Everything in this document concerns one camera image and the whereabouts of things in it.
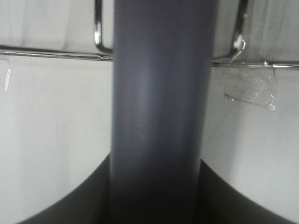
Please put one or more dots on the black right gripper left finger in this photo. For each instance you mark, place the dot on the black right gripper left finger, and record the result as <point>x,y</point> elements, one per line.
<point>86,204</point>

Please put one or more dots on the purple brush black bristles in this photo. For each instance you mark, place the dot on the purple brush black bristles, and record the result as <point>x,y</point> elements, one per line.
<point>161,69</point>

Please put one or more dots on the clear adhesive tape piece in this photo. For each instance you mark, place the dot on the clear adhesive tape piece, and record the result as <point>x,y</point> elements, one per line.
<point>253,86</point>

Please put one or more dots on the chrome wire rack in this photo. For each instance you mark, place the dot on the chrome wire rack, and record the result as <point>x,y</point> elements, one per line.
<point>106,54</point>

